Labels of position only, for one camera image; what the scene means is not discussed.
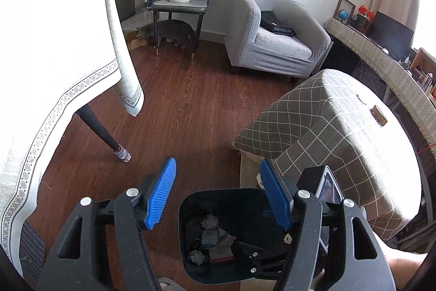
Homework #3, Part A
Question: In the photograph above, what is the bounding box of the long desk with fringed cloth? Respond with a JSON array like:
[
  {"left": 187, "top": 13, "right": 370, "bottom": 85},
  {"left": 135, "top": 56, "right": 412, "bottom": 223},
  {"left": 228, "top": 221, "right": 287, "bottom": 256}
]
[{"left": 323, "top": 18, "right": 436, "bottom": 148}]

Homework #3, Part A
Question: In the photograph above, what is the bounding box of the white patterned tablecloth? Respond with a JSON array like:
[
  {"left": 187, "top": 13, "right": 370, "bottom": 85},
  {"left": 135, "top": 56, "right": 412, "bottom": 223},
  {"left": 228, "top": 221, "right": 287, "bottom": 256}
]
[{"left": 0, "top": 0, "right": 145, "bottom": 278}]

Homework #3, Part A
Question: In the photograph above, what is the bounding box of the red and white card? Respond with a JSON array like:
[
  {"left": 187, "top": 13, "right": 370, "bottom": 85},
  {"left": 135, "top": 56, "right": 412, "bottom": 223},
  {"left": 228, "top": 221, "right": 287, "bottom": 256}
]
[{"left": 208, "top": 248, "right": 236, "bottom": 264}]

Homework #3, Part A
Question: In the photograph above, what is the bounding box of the grey checked tablecloth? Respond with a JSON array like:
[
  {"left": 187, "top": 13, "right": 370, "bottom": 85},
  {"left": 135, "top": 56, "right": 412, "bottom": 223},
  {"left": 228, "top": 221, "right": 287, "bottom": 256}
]
[{"left": 232, "top": 69, "right": 423, "bottom": 242}]

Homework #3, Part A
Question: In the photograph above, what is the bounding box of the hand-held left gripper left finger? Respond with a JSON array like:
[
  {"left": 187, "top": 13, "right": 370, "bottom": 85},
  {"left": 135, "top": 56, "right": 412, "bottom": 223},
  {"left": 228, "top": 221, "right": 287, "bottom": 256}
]
[{"left": 43, "top": 157, "right": 178, "bottom": 291}]

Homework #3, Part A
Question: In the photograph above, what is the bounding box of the black monitor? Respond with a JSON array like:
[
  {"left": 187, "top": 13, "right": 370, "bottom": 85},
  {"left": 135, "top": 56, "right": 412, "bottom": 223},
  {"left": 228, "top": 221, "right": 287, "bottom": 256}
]
[{"left": 368, "top": 11, "right": 415, "bottom": 56}]

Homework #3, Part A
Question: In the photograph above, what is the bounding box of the person's right forearm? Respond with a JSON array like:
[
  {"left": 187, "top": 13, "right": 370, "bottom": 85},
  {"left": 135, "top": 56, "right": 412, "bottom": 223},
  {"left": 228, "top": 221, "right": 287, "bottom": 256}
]
[{"left": 370, "top": 228, "right": 428, "bottom": 291}]

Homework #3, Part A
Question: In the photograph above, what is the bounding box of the small white paper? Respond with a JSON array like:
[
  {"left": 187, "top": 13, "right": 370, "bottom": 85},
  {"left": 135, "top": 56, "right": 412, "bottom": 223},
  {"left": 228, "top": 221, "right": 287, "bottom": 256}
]
[{"left": 201, "top": 214, "right": 219, "bottom": 231}]

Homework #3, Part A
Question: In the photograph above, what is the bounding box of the black handbag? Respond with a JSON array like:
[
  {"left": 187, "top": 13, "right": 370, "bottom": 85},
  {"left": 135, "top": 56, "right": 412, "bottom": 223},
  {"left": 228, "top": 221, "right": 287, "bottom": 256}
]
[{"left": 260, "top": 10, "right": 296, "bottom": 37}]

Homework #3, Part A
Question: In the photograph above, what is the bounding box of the dark ribbed panel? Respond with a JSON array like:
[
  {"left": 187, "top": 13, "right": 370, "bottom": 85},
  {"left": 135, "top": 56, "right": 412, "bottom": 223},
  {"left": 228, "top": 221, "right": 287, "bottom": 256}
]
[{"left": 19, "top": 221, "right": 46, "bottom": 278}]

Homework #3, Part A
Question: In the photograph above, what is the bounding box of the cardboard box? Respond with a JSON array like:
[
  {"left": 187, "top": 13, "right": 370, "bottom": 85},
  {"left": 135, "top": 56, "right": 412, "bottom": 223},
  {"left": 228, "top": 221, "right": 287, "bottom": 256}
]
[{"left": 124, "top": 28, "right": 150, "bottom": 51}]

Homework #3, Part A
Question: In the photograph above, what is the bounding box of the grey armchair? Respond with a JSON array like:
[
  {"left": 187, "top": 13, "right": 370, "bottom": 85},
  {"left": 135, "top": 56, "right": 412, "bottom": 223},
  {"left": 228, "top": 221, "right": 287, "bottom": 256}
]
[{"left": 225, "top": 0, "right": 332, "bottom": 78}]

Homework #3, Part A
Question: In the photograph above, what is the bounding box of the dark brown pen holder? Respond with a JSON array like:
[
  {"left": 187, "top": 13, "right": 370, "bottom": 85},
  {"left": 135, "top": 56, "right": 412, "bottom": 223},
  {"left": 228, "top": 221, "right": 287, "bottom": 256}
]
[{"left": 356, "top": 14, "right": 372, "bottom": 32}]

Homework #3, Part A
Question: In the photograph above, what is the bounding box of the wooden bookshelf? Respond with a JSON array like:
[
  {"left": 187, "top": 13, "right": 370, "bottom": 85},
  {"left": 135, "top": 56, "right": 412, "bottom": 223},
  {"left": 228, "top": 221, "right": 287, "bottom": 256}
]
[{"left": 409, "top": 47, "right": 436, "bottom": 101}]

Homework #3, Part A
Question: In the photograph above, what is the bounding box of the wooden picture frame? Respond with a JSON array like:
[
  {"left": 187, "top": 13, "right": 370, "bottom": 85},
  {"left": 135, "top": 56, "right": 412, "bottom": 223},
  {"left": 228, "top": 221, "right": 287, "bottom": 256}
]
[{"left": 333, "top": 0, "right": 356, "bottom": 26}]

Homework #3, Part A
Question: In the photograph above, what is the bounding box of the black trash bin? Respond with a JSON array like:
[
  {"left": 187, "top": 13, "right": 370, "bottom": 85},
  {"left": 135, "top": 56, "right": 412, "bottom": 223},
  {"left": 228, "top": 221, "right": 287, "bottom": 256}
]
[{"left": 178, "top": 188, "right": 328, "bottom": 285}]

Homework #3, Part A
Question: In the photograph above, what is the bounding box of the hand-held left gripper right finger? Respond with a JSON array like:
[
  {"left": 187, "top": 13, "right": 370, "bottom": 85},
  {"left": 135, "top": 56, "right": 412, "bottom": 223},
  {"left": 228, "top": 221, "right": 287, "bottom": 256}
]
[{"left": 259, "top": 159, "right": 397, "bottom": 291}]

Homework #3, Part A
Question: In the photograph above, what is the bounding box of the grey cat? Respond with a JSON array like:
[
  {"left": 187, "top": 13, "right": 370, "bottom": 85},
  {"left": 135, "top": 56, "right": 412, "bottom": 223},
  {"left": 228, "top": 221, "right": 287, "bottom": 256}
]
[{"left": 136, "top": 19, "right": 196, "bottom": 49}]

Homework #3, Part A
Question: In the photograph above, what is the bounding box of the grey dining chair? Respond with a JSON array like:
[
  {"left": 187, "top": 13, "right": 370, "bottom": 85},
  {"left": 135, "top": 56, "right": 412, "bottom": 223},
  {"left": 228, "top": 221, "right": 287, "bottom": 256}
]
[{"left": 152, "top": 0, "right": 214, "bottom": 61}]

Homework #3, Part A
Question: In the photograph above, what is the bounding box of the grey crumpled paper ball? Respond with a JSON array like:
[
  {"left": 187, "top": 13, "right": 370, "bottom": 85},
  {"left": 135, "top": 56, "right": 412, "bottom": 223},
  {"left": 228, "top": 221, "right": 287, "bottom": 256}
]
[{"left": 188, "top": 249, "right": 205, "bottom": 266}]

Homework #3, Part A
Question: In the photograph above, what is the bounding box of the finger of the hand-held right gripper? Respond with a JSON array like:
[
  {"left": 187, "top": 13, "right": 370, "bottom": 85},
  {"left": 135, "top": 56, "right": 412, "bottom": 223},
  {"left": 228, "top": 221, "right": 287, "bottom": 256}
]
[
  {"left": 233, "top": 240, "right": 291, "bottom": 259},
  {"left": 250, "top": 260, "right": 290, "bottom": 280}
]

